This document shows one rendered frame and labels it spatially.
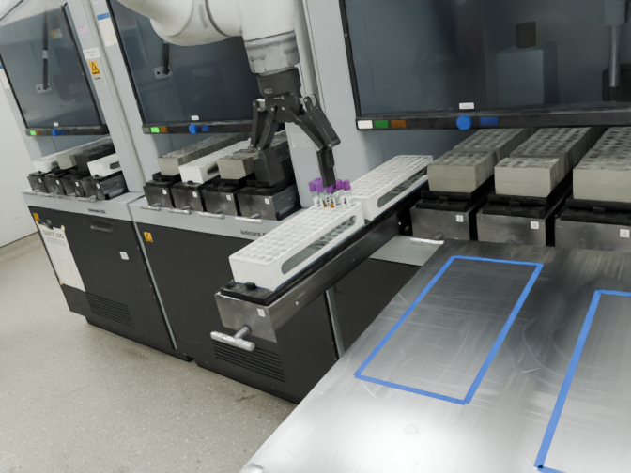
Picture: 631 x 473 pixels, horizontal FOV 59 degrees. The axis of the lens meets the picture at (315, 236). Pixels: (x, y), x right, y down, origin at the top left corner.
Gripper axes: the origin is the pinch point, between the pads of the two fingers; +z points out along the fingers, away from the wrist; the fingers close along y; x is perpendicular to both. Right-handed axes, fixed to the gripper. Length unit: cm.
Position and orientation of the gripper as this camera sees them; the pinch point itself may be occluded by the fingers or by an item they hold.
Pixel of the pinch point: (300, 178)
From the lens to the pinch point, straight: 105.9
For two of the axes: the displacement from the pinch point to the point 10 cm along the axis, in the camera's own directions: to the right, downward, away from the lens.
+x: 6.0, -4.2, 6.8
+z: 2.0, 9.0, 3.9
